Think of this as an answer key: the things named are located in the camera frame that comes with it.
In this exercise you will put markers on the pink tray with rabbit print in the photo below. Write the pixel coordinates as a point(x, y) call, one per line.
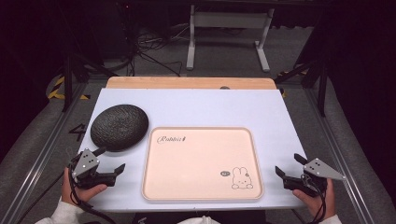
point(199, 165)

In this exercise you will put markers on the black tripod stand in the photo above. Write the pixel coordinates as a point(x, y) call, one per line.
point(322, 84)
point(67, 81)

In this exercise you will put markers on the white metal stand frame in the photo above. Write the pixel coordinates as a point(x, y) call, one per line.
point(230, 20)

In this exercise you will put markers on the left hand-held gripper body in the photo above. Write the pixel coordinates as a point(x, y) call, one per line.
point(84, 164)

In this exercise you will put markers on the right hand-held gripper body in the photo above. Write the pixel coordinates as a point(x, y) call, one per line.
point(320, 169)

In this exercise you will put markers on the person's left hand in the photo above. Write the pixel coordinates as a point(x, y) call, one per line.
point(70, 193)

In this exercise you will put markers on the white table board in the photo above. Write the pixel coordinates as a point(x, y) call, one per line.
point(202, 105)

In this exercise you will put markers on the black textured round plate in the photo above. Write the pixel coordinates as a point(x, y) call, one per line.
point(120, 127)

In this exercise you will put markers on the aluminium floor rail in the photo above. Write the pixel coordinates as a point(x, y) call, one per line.
point(339, 155)
point(40, 158)

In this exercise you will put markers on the person's right hand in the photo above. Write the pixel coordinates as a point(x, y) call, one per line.
point(317, 205)

